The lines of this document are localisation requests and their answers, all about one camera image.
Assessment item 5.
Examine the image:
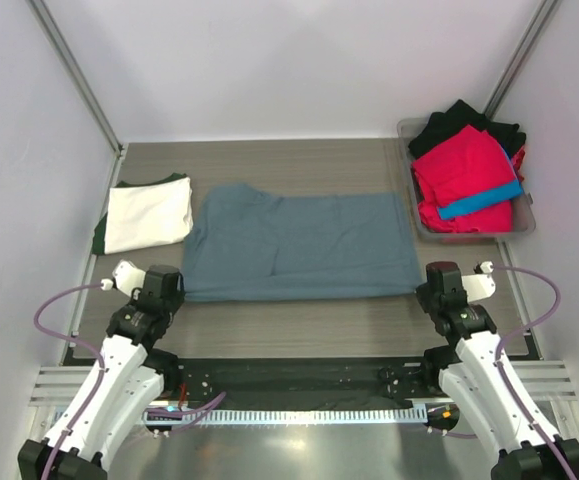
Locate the grey blue t shirt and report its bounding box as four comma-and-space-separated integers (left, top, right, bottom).
182, 184, 422, 303

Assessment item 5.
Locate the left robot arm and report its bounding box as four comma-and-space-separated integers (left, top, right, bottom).
18, 260, 185, 479

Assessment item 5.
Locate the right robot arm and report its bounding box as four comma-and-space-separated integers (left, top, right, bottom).
416, 261, 579, 479

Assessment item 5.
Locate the folded white t shirt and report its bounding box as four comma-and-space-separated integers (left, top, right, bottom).
105, 176, 193, 255

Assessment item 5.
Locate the folded dark green t shirt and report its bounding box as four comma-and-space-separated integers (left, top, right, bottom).
91, 173, 187, 256

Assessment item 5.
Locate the grey plastic bin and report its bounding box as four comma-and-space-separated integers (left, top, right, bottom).
396, 118, 536, 244

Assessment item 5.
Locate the bright blue t shirt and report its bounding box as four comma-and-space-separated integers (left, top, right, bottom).
435, 137, 522, 220

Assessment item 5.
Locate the red t shirt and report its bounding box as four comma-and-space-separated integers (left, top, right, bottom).
412, 125, 522, 234

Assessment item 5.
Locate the black t shirt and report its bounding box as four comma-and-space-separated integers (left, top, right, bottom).
408, 99, 527, 158

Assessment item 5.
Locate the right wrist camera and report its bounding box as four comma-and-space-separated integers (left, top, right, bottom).
461, 261, 496, 303

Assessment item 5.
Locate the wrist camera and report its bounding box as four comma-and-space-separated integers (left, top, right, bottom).
100, 260, 146, 298
461, 261, 496, 303

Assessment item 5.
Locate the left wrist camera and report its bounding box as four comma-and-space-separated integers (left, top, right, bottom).
100, 260, 146, 298

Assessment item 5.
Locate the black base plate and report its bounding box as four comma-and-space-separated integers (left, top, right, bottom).
179, 357, 448, 412

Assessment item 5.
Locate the slotted cable duct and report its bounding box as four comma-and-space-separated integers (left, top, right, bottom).
51, 405, 428, 427

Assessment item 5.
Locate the aluminium front rail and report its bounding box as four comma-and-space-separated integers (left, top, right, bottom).
29, 361, 576, 406

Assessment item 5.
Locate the right aluminium frame post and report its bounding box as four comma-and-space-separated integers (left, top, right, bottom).
483, 0, 562, 119

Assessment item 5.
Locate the aluminium frame post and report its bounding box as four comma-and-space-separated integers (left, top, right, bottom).
483, 0, 562, 119
25, 0, 123, 156

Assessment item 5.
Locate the left aluminium frame post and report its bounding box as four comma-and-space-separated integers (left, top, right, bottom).
25, 0, 123, 156

